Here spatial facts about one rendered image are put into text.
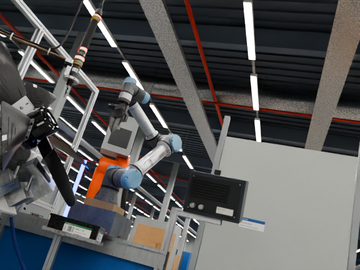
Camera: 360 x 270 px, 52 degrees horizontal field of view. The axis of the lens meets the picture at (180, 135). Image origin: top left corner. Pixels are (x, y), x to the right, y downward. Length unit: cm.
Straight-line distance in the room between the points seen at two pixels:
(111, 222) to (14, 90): 92
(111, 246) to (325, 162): 206
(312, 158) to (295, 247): 75
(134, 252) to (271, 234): 160
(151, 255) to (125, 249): 13
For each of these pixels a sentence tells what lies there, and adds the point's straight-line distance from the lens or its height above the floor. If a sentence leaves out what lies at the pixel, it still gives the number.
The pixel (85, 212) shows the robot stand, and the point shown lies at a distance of 218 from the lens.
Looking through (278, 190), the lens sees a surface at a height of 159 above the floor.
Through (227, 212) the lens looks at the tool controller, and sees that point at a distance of 166.
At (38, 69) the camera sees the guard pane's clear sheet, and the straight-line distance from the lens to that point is 272.
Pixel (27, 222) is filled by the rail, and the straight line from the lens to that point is 202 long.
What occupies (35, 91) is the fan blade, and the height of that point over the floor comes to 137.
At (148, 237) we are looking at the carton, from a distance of 965.
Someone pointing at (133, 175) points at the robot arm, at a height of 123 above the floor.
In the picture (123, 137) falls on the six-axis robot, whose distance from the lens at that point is 572.
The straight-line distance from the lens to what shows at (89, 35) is 185.
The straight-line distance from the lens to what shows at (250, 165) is 325.
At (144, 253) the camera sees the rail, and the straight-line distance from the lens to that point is 173.
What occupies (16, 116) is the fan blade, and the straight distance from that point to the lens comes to 137.
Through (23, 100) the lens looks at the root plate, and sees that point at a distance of 159.
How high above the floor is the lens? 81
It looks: 19 degrees up
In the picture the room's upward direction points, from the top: 16 degrees clockwise
